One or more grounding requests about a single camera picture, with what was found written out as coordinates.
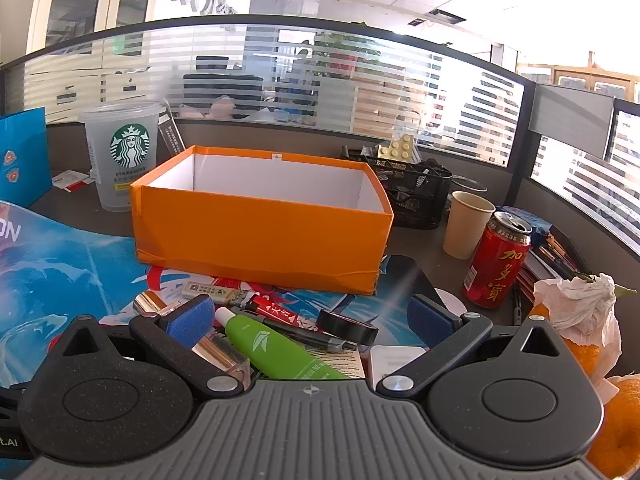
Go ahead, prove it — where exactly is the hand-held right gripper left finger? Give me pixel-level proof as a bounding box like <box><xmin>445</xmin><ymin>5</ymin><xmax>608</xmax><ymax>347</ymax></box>
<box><xmin>47</xmin><ymin>294</ymin><xmax>246</xmax><ymax>402</ymax></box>

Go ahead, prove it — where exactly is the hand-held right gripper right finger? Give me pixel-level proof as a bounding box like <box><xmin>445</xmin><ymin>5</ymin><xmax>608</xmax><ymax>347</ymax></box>
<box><xmin>376</xmin><ymin>294</ymin><xmax>576</xmax><ymax>403</ymax></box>

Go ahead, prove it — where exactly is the gold lipstick tube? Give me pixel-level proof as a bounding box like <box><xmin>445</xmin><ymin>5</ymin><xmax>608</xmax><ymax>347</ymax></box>
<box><xmin>132</xmin><ymin>291</ymin><xmax>251</xmax><ymax>382</ymax></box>

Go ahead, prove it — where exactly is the black tape roll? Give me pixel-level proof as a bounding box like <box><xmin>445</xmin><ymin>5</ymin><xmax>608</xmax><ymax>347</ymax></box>
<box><xmin>317</xmin><ymin>308</ymin><xmax>379</xmax><ymax>346</ymax></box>

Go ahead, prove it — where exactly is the green cosmetic tube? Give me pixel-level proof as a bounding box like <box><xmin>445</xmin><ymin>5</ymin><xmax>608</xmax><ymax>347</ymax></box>
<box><xmin>215</xmin><ymin>306</ymin><xmax>351</xmax><ymax>380</ymax></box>

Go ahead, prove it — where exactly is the red lighter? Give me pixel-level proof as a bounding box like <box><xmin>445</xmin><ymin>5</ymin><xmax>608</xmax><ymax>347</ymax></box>
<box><xmin>245</xmin><ymin>295</ymin><xmax>326</xmax><ymax>334</ymax></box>

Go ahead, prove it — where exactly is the orange cardboard box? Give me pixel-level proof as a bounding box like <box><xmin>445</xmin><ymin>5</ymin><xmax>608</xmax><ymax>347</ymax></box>
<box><xmin>130</xmin><ymin>145</ymin><xmax>396</xmax><ymax>296</ymax></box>

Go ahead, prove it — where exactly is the white printed paper sheet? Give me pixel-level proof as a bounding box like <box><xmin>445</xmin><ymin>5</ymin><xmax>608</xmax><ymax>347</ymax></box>
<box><xmin>432</xmin><ymin>287</ymin><xmax>469</xmax><ymax>317</ymax></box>

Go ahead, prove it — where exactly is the white patterned lighter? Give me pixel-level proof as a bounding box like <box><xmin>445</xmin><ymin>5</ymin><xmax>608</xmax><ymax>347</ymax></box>
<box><xmin>181</xmin><ymin>281</ymin><xmax>251</xmax><ymax>309</ymax></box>

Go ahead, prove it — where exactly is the white plastic case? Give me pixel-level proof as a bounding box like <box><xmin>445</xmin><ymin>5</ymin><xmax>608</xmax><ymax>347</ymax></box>
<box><xmin>370</xmin><ymin>345</ymin><xmax>431</xmax><ymax>379</ymax></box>

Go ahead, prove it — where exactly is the red drink can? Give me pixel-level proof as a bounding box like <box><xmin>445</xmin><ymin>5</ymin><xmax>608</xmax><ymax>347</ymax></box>
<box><xmin>461</xmin><ymin>211</ymin><xmax>533</xmax><ymax>309</ymax></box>

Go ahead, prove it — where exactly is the beige printed card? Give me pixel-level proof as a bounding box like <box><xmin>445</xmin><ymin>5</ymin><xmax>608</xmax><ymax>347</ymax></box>
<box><xmin>311</xmin><ymin>349</ymin><xmax>367</xmax><ymax>380</ymax></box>

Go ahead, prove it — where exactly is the beige paper cup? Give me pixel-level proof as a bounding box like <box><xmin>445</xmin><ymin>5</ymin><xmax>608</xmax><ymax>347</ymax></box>
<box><xmin>443</xmin><ymin>191</ymin><xmax>496</xmax><ymax>260</ymax></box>

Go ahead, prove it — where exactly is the black mesh desk organizer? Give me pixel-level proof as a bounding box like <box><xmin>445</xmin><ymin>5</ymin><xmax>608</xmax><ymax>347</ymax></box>
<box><xmin>341</xmin><ymin>146</ymin><xmax>454</xmax><ymax>231</ymax></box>

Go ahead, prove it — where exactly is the stack of notebooks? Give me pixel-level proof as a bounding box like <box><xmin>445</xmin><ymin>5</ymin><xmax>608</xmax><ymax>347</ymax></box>
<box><xmin>515</xmin><ymin>247</ymin><xmax>566</xmax><ymax>306</ymax></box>

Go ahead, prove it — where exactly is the printed anime desk mat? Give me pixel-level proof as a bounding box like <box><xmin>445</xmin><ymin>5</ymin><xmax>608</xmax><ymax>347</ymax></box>
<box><xmin>0</xmin><ymin>200</ymin><xmax>446</xmax><ymax>391</ymax></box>

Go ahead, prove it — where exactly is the blue packet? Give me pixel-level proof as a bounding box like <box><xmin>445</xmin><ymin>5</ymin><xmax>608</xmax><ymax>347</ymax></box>
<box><xmin>501</xmin><ymin>205</ymin><xmax>553</xmax><ymax>248</ymax></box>

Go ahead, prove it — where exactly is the crumpled white tissue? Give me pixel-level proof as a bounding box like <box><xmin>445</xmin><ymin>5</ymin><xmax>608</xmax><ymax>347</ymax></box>
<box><xmin>532</xmin><ymin>272</ymin><xmax>626</xmax><ymax>402</ymax></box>

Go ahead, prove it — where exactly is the bundle of brown pencils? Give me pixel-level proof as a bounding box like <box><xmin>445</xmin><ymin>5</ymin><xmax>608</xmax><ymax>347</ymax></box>
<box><xmin>537</xmin><ymin>225</ymin><xmax>593</xmax><ymax>282</ymax></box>

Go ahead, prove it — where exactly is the translucent plastic cup green logo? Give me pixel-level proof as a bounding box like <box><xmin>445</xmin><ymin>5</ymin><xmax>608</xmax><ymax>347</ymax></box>
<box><xmin>77</xmin><ymin>101</ymin><xmax>166</xmax><ymax>212</ymax></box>

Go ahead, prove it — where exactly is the orange fruit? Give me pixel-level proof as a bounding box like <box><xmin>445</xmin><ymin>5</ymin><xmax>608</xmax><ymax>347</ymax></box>
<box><xmin>585</xmin><ymin>374</ymin><xmax>640</xmax><ymax>479</ymax></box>
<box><xmin>530</xmin><ymin>300</ymin><xmax>603</xmax><ymax>387</ymax></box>

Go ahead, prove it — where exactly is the yellow building block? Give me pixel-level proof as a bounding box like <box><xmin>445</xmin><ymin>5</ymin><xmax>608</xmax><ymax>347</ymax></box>
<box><xmin>376</xmin><ymin>136</ymin><xmax>417</xmax><ymax>162</ymax></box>

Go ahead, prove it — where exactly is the black printed booklet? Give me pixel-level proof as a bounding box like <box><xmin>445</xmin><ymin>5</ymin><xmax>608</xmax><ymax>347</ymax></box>
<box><xmin>159</xmin><ymin>112</ymin><xmax>187</xmax><ymax>162</ymax></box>

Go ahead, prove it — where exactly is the small red white card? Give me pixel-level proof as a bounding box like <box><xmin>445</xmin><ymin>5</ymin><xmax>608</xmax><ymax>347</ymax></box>
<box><xmin>52</xmin><ymin>170</ymin><xmax>96</xmax><ymax>192</ymax></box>

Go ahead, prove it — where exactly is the striped glass desk partition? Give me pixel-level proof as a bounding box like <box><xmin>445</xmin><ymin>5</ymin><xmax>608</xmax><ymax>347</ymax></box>
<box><xmin>0</xmin><ymin>14</ymin><xmax>640</xmax><ymax>243</ymax></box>

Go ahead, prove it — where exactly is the blue paper bag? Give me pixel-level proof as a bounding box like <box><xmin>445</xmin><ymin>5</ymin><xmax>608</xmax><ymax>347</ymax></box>
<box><xmin>0</xmin><ymin>107</ymin><xmax>53</xmax><ymax>209</ymax></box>

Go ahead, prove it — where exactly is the grey partition panel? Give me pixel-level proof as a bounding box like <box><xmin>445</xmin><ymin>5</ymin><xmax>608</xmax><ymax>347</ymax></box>
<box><xmin>532</xmin><ymin>82</ymin><xmax>615</xmax><ymax>157</ymax></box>

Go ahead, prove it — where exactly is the potted green plant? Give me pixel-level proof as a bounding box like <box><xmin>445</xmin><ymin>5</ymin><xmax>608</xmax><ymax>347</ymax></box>
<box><xmin>312</xmin><ymin>32</ymin><xmax>387</xmax><ymax>82</ymax></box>

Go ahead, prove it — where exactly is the wooden glass door cabinet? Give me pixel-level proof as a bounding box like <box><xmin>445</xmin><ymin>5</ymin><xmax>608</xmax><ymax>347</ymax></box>
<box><xmin>30</xmin><ymin>0</ymin><xmax>166</xmax><ymax>57</ymax></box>

